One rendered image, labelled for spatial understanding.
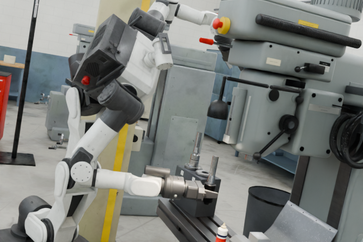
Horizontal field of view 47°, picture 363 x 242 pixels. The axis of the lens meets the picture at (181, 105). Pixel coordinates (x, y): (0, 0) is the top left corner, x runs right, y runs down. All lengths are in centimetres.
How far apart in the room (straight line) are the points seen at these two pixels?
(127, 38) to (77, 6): 884
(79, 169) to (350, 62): 109
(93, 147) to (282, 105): 70
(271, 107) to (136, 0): 188
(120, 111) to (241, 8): 55
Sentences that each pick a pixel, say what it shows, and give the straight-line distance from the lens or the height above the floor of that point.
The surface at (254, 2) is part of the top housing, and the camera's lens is 143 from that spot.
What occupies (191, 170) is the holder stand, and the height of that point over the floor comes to 109.
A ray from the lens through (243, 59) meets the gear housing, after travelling 155.
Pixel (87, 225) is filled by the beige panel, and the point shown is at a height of 22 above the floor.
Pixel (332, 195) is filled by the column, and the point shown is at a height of 118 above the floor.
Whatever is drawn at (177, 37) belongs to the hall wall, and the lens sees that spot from 1116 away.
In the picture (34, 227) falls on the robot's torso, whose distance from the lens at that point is 219.
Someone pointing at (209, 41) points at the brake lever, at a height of 170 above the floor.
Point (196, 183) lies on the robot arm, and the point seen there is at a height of 116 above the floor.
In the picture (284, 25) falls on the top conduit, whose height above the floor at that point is 179.
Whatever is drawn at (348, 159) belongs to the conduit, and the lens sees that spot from 157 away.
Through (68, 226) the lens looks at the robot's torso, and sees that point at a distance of 211.
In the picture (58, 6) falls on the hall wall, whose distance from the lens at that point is 1041.
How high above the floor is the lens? 161
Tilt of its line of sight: 6 degrees down
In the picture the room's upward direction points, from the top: 11 degrees clockwise
